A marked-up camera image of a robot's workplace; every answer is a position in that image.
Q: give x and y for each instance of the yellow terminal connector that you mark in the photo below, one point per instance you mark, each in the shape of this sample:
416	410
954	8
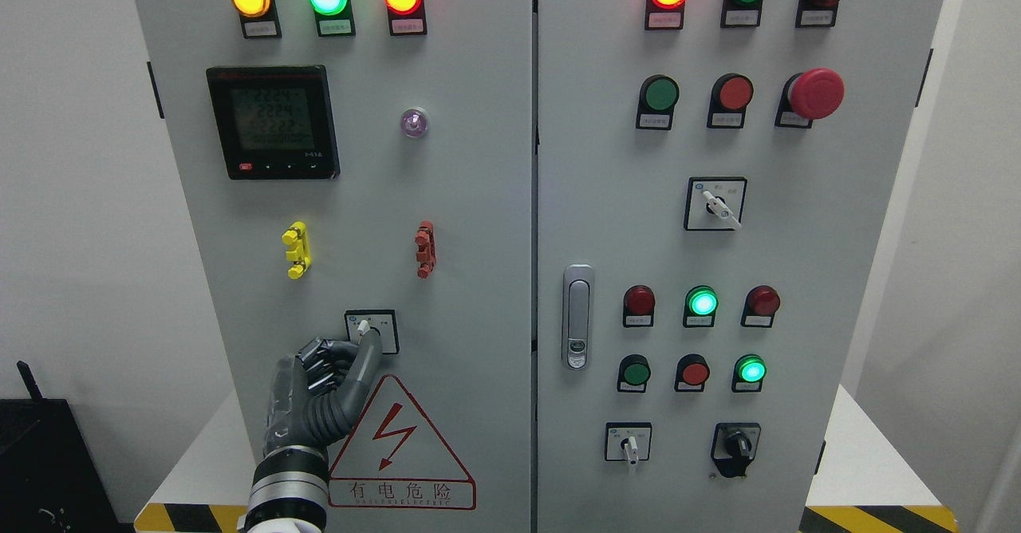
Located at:
296	241

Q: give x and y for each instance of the red indicator light top left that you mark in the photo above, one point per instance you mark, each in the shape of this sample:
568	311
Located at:
406	17

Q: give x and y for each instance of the white rotary selector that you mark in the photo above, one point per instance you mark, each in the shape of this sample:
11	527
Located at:
714	203
629	443

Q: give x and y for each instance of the red electric hazard sticker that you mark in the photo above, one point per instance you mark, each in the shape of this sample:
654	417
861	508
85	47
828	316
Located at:
396	459

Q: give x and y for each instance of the lit green indicator middle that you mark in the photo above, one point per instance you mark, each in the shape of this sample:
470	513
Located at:
700	306

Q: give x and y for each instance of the red terminal connector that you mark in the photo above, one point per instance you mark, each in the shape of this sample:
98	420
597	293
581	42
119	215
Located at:
424	240

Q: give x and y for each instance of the red push button lower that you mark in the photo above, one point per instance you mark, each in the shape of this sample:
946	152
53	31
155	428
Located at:
692	372

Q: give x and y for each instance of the black box with antenna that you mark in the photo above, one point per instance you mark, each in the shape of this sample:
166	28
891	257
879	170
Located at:
48	480

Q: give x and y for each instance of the right grey cabinet door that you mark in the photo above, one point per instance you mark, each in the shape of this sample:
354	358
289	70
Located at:
613	197

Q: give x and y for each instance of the silver door lock handle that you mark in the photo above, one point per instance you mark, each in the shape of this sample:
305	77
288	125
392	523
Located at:
576	310

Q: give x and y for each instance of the silver black robot forearm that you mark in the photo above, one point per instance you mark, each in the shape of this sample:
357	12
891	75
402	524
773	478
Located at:
289	492

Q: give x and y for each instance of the white rotary light switch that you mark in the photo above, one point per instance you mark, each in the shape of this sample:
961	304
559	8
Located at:
383	320

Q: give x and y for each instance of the green push button second row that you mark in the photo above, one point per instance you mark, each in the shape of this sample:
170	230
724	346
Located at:
656	102

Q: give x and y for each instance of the clear round lamp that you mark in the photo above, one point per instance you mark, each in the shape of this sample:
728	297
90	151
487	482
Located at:
414	122

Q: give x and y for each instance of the red emergency stop button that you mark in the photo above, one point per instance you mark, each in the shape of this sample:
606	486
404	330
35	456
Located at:
808	96

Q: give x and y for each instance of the dark red indicator left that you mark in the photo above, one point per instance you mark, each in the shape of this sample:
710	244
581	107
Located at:
638	307

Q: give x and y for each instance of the left grey cabinet door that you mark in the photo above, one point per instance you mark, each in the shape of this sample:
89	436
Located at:
464	332

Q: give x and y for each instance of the grey cabinet door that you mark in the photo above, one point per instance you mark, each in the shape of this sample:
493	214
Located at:
613	197
464	332

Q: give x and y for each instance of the white rotary selector lower right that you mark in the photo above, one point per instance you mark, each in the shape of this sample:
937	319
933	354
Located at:
629	443

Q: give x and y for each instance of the yellow indicator light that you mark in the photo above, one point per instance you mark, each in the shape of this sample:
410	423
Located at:
258	18

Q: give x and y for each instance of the green push button lower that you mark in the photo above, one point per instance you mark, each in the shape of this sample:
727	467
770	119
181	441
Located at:
633	374

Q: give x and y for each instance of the dark red indicator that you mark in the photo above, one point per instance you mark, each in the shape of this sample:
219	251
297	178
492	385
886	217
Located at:
760	307
638	307

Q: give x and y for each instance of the black digital power meter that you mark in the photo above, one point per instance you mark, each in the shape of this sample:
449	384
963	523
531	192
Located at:
275	122

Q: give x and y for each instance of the white platform with hazard stripes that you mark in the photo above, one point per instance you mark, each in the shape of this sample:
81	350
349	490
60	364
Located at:
862	484

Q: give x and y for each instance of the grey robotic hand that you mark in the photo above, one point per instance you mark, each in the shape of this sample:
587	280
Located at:
318	394

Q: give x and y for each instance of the dark red indicator right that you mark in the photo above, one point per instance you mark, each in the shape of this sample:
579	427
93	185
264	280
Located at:
760	307

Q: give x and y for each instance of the green indicator light top left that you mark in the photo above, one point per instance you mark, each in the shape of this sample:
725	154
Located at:
333	17

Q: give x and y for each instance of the white rotary selector upper right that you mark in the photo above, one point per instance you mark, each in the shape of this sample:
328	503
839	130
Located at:
714	203

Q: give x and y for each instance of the red push button second row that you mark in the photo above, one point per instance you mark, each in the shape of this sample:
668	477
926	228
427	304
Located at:
730	96

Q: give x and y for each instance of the black key selector switch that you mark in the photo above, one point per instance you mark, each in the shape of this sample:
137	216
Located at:
734	447

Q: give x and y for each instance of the lit green button lower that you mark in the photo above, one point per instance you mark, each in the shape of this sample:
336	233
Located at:
748	374

